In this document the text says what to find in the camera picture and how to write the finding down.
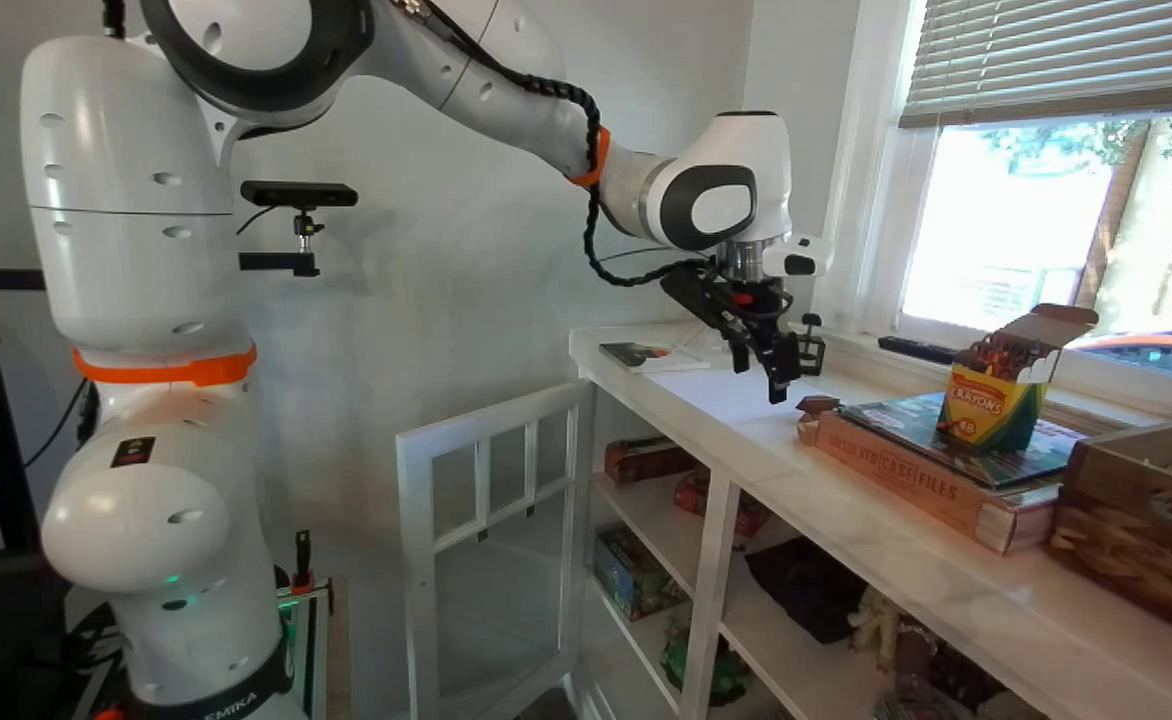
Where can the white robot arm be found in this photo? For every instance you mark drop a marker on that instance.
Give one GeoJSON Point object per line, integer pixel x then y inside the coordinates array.
{"type": "Point", "coordinates": [125, 168]}

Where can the white cabinet door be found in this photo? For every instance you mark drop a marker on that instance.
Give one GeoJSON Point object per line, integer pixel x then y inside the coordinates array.
{"type": "Point", "coordinates": [491, 539]}

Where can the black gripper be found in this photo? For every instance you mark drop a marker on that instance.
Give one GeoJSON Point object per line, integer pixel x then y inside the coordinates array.
{"type": "Point", "coordinates": [750, 315]}

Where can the orange board game box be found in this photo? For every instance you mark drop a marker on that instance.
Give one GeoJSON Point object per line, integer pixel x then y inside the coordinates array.
{"type": "Point", "coordinates": [1002, 521]}

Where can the window blind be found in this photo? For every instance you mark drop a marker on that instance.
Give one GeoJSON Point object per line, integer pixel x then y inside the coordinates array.
{"type": "Point", "coordinates": [981, 60]}

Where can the dark brown wooden block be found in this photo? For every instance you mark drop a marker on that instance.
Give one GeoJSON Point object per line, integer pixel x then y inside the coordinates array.
{"type": "Point", "coordinates": [817, 404]}

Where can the wooden crate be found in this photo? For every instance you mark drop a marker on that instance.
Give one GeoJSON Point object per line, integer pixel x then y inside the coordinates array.
{"type": "Point", "coordinates": [1114, 516]}

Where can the crayon box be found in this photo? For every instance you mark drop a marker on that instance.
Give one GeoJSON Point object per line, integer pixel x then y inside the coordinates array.
{"type": "Point", "coordinates": [1018, 363]}

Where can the dark book on game box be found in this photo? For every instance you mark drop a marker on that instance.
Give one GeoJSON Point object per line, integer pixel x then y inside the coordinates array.
{"type": "Point", "coordinates": [978, 444]}

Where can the white shelf cabinet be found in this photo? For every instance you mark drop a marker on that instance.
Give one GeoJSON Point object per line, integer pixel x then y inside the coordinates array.
{"type": "Point", "coordinates": [1042, 628]}

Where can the black remote control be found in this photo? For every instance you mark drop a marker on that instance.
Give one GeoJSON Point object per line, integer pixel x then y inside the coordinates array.
{"type": "Point", "coordinates": [917, 348]}

